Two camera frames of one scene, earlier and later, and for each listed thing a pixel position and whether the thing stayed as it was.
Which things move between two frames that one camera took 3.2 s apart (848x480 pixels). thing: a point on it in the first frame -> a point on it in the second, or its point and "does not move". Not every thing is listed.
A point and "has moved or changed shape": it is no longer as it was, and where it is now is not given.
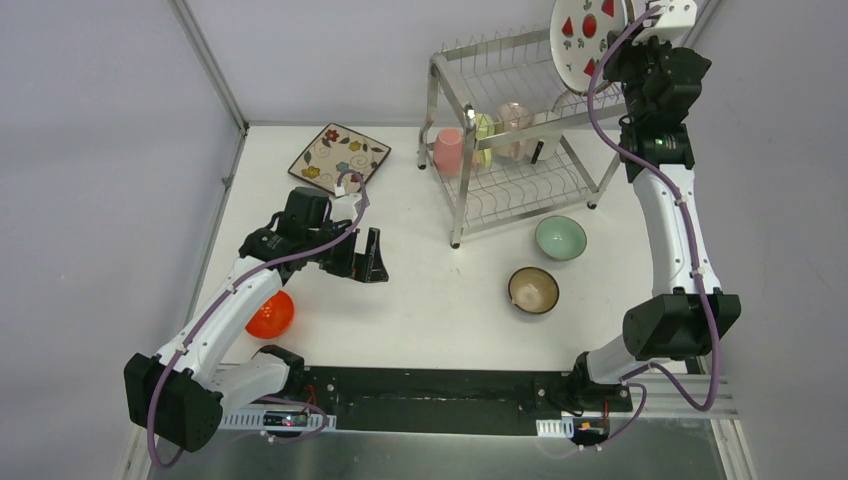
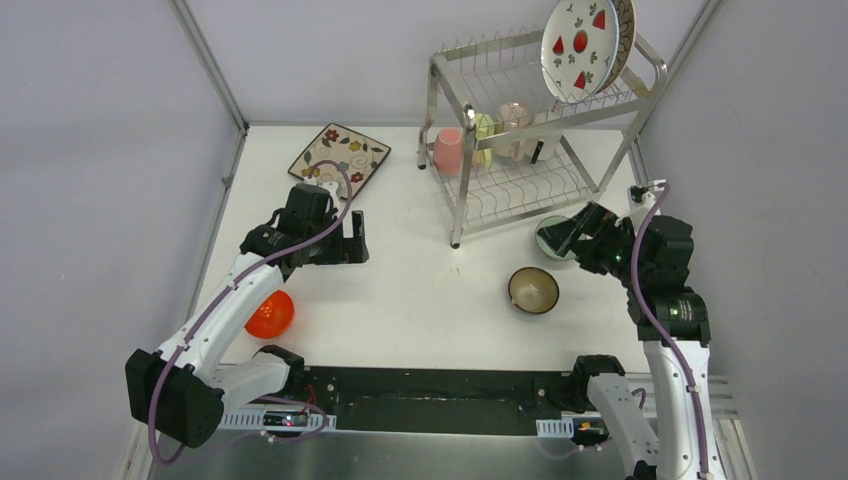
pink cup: x=448 y=151 does not move
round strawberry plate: x=581 y=33 has moved or changed shape
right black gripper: x=621 y=50 -> x=563 y=236
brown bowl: x=533 y=290 does not move
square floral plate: x=336 y=150 does not move
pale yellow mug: x=484 y=128 does not move
